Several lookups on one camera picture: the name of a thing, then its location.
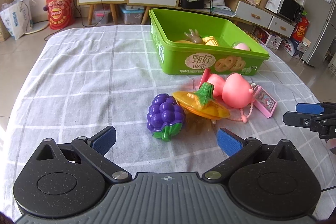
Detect yellow toy pumpkin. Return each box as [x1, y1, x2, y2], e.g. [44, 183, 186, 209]
[173, 82, 230, 120]

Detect grey checked tablecloth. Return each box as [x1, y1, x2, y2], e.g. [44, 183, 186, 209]
[1, 26, 335, 219]

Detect grey refrigerator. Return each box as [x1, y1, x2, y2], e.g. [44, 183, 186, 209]
[302, 0, 335, 67]

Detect black microwave oven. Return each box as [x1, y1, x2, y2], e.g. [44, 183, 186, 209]
[265, 0, 303, 23]

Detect pink peach capsule ball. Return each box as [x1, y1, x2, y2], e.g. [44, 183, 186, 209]
[232, 42, 251, 51]

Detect beige rubber toy hand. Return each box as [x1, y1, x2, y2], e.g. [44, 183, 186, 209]
[185, 29, 205, 44]

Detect pink toy card phone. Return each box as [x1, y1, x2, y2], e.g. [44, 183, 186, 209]
[253, 85, 277, 118]

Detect green plastic cookie box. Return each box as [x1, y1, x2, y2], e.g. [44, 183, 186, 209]
[149, 9, 269, 75]

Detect pink toy pig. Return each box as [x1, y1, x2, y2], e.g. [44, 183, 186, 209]
[199, 68, 255, 109]

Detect purple toy grapes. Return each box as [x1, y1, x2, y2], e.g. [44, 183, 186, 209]
[146, 93, 186, 141]

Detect red printed bucket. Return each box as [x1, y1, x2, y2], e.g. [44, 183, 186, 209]
[43, 0, 75, 30]

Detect white paper shopping bag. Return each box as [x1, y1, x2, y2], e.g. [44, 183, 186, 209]
[1, 0, 33, 40]

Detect yellow toy corn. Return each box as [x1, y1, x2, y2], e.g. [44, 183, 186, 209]
[202, 36, 219, 47]

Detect low cabinet with drawers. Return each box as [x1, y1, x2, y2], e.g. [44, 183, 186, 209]
[180, 0, 296, 38]

